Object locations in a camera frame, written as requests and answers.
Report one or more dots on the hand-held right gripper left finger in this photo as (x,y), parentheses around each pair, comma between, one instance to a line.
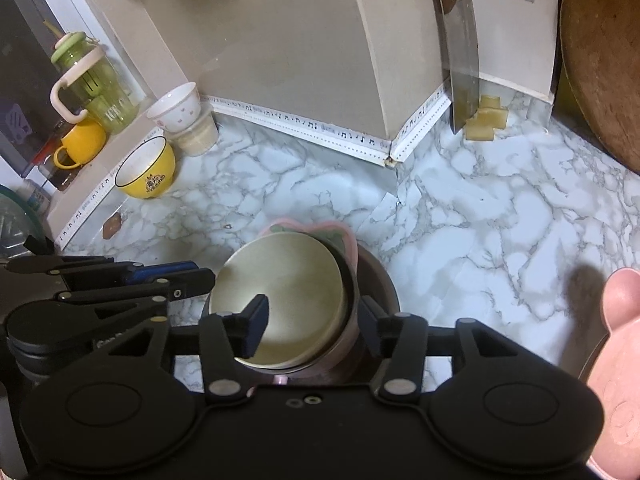
(256,318)

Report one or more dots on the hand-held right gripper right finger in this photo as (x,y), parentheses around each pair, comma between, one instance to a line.
(372,326)

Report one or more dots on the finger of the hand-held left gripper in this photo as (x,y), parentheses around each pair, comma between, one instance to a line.
(100,267)
(165,287)

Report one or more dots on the pink steel-lined bowl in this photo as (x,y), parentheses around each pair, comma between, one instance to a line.
(352,310)

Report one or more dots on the cream bowl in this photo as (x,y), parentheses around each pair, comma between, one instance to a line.
(280,285)

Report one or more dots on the pink bear-shaped plate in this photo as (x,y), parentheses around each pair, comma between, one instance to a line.
(620,360)

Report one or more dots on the brown sticker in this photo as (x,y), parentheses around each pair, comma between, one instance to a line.
(112,226)

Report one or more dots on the small white bottle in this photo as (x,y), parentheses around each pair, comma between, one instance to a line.
(36,197)

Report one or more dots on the yellow bowl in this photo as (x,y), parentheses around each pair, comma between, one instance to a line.
(147,175)

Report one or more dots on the yellow mug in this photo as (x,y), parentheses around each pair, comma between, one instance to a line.
(82,142)

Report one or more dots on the translucent plastic cup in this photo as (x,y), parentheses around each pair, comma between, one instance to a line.
(200,135)

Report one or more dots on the white dotted bowl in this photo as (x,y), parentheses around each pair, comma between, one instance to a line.
(175,107)

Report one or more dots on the green water bottle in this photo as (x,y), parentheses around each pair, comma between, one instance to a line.
(95,85)

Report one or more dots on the yellow sponge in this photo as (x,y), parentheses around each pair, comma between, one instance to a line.
(487,117)

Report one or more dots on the yellow plastic cutting board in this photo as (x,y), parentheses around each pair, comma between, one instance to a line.
(567,95)

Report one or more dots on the round wooden cutting board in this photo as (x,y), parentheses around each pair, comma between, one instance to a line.
(605,55)

